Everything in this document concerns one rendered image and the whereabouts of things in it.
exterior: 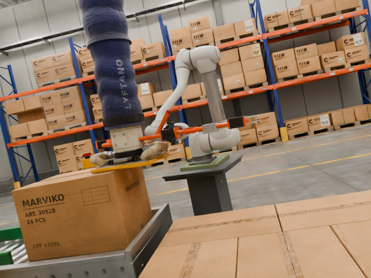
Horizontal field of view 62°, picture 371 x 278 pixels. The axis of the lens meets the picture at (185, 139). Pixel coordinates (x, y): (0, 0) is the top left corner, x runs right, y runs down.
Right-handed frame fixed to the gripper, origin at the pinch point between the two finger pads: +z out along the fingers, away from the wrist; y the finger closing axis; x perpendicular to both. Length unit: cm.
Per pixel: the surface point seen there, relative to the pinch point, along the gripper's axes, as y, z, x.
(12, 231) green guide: 45, -22, 131
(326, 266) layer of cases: 54, 54, -58
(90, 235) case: 43, 19, 47
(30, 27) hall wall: -444, -782, 604
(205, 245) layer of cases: 53, 25, -13
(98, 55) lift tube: -46, 12, 25
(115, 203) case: 28.2, 20.0, 28.8
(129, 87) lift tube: -27.8, 8.7, 13.2
